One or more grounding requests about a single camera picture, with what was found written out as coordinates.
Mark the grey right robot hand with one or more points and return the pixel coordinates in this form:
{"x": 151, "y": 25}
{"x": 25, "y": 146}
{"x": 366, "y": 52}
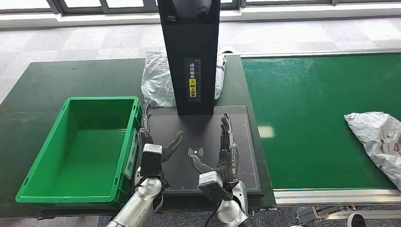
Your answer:
{"x": 228, "y": 159}

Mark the green conveyor belt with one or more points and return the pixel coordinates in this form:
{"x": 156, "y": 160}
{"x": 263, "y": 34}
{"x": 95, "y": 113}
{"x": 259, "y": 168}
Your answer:
{"x": 313, "y": 109}

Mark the grey plastic parcel bag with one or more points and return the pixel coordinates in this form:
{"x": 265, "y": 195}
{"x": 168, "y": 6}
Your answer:
{"x": 156, "y": 81}

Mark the dark window frame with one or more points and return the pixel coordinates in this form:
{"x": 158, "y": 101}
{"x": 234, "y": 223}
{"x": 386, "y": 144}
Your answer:
{"x": 59, "y": 6}

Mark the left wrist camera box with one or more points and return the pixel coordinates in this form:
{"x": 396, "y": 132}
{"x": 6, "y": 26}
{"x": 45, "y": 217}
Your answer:
{"x": 151, "y": 160}

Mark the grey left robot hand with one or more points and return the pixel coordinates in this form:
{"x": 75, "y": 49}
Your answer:
{"x": 144, "y": 137}

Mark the aluminium conveyor frame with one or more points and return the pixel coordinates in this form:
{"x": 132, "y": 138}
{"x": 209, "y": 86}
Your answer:
{"x": 329, "y": 197}

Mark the pale crate label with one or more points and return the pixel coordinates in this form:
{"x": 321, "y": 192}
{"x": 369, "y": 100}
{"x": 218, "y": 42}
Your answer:
{"x": 131, "y": 156}

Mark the white round object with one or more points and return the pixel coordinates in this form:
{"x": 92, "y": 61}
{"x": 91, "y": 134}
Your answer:
{"x": 355, "y": 220}

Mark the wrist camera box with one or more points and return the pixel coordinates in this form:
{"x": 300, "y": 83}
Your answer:
{"x": 151, "y": 160}
{"x": 213, "y": 186}

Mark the green plastic crate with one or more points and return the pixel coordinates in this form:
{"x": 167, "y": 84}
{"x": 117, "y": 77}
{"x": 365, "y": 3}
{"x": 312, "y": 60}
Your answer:
{"x": 78, "y": 150}

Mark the grey parcel bag dark print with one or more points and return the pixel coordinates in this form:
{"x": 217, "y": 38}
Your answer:
{"x": 376, "y": 137}

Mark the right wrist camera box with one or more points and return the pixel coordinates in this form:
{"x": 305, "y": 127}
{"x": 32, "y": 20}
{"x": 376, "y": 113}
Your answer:
{"x": 213, "y": 186}

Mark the black inbound scanner machine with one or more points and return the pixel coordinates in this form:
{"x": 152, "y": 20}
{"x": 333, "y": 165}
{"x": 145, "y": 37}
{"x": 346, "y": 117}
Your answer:
{"x": 192, "y": 37}

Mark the yellow and white column label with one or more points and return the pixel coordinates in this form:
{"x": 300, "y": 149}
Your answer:
{"x": 192, "y": 80}

